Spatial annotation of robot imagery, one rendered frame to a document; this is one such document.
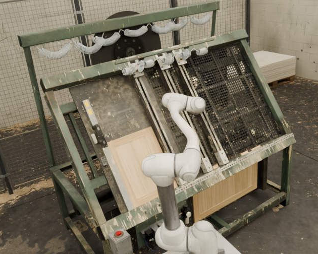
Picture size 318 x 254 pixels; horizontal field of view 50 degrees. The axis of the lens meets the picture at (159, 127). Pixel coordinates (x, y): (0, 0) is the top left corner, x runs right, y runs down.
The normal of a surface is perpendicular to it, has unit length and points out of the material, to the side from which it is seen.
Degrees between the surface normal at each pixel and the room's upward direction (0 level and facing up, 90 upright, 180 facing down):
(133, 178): 55
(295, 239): 0
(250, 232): 0
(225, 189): 90
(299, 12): 90
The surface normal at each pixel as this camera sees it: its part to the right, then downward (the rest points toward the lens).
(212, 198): 0.55, 0.29
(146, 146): 0.40, -0.29
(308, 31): -0.87, 0.28
